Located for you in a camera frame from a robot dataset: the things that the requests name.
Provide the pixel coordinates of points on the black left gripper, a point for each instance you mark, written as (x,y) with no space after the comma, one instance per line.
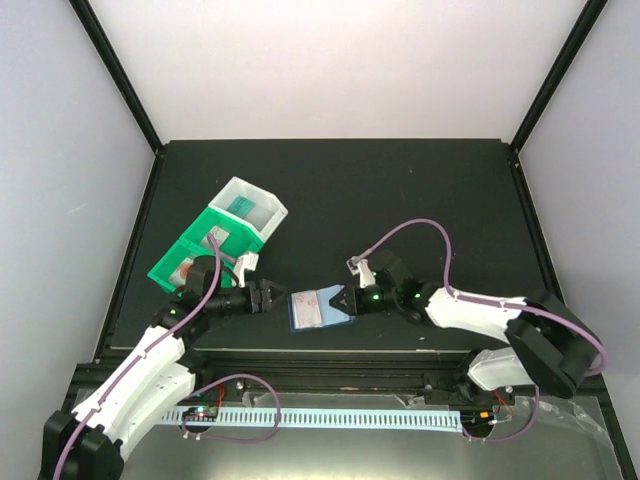
(264,298)

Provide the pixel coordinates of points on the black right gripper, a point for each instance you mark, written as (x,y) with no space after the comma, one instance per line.
(353,305)

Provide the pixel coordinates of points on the navy blue card holder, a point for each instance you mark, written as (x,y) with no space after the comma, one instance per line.
(330,317)

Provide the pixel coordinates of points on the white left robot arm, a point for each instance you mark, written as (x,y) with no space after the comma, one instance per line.
(97,437)

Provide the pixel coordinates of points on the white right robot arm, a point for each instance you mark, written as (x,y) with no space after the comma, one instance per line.
(544,343)

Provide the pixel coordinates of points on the pink blossom card in sleeve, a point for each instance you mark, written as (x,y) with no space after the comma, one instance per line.
(306,310)

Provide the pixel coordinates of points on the teal VIP card in bin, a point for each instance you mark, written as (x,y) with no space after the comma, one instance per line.
(241,206)

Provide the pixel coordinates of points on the white red card in bin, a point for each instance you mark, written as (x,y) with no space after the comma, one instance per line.
(179,275)

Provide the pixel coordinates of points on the green middle storage bin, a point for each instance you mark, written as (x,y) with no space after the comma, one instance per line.
(234,235)

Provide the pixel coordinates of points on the white storage bin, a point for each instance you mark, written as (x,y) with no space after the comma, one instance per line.
(267,215)

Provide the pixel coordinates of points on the green end storage bin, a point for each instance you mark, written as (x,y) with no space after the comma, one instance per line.
(161,271)

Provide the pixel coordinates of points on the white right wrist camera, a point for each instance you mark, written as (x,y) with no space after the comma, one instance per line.
(359,267)

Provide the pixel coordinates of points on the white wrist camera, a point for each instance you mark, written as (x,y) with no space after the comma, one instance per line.
(359,267)
(247,262)

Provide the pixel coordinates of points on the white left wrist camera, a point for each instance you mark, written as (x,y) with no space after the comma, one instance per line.
(247,262)

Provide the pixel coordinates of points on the white slotted cable duct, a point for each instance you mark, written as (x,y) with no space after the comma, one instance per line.
(323,418)

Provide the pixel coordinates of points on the black frame post left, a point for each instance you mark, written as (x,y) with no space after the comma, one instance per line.
(102,45)

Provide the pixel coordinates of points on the black frame post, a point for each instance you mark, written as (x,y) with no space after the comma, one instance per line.
(569,50)
(102,45)

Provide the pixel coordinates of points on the black frame post right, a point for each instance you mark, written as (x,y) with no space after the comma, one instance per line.
(569,50)

